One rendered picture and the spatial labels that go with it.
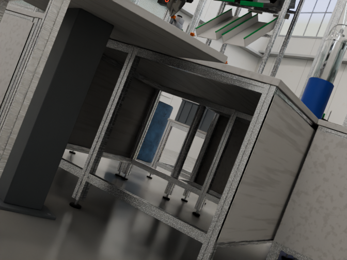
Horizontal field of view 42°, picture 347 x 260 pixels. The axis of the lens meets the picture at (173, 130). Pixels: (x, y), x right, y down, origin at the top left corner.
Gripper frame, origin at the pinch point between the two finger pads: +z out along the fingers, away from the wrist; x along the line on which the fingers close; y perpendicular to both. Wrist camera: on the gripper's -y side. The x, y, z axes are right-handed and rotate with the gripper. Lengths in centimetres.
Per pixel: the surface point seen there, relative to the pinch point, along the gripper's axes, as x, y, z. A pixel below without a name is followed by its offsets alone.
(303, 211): 85, -54, 70
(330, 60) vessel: 62, -80, -19
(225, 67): 50, 19, 23
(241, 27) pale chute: 37.0, -6.2, -3.5
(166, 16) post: -18.6, -19.9, -4.1
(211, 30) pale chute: 23.4, -3.1, 2.3
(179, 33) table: 48, 56, 23
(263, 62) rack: 53, -10, 10
